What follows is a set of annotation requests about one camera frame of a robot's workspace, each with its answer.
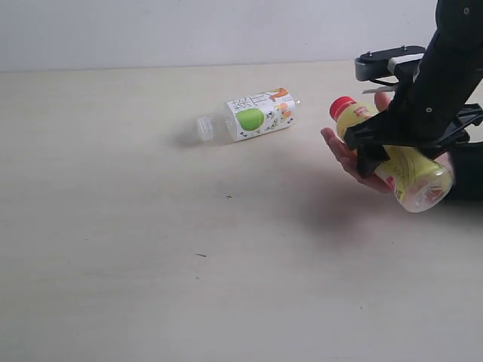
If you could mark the clear tea bottle apple label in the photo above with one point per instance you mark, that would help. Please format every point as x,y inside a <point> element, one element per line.
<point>248,117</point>

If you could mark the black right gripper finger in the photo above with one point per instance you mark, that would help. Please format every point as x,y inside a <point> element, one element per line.
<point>385,130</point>
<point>369,158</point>

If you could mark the person's open bare hand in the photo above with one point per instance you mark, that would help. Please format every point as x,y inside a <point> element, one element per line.
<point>346,157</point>

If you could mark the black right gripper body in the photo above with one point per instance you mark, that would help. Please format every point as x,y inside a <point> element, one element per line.
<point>446,76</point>

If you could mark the yellow juice bottle red cap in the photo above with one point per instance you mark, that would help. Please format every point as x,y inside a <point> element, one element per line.
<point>417,182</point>

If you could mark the black sleeved forearm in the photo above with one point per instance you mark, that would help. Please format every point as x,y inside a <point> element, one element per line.
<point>464,161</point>

